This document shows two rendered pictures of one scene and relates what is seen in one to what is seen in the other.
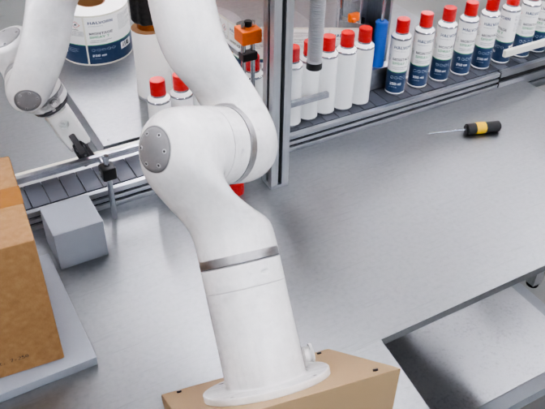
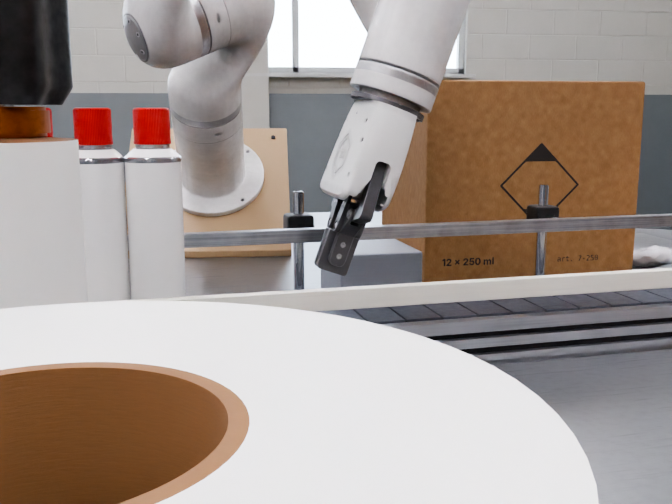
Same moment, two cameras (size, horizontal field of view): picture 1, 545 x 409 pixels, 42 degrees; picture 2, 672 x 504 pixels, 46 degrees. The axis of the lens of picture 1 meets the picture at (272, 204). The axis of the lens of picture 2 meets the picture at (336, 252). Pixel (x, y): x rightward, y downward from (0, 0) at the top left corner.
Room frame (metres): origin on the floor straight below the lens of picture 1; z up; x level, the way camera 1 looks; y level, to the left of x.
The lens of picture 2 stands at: (2.01, 0.60, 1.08)
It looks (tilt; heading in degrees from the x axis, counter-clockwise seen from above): 10 degrees down; 195
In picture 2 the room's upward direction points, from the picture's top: straight up
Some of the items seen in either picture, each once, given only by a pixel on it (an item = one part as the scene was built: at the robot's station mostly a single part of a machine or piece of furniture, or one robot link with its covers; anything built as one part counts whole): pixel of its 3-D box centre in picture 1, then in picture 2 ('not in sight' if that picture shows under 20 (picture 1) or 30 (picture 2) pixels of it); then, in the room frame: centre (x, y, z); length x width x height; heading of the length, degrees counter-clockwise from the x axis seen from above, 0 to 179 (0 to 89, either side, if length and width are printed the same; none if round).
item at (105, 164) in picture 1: (106, 182); (304, 268); (1.21, 0.35, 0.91); 0.07 x 0.03 x 0.17; 30
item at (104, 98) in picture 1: (199, 59); not in sight; (1.88, 0.22, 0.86); 0.80 x 0.67 x 0.05; 120
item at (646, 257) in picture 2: not in sight; (649, 256); (0.67, 0.77, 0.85); 0.08 x 0.07 x 0.04; 54
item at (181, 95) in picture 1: (182, 115); (98, 220); (1.37, 0.20, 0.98); 0.05 x 0.05 x 0.20
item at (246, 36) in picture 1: (242, 85); not in sight; (1.40, 0.07, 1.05); 0.10 x 0.04 x 0.33; 30
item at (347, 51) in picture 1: (345, 70); not in sight; (1.60, -0.17, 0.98); 0.05 x 0.05 x 0.20
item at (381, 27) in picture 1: (378, 50); not in sight; (1.70, -0.27, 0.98); 0.03 x 0.03 x 0.17
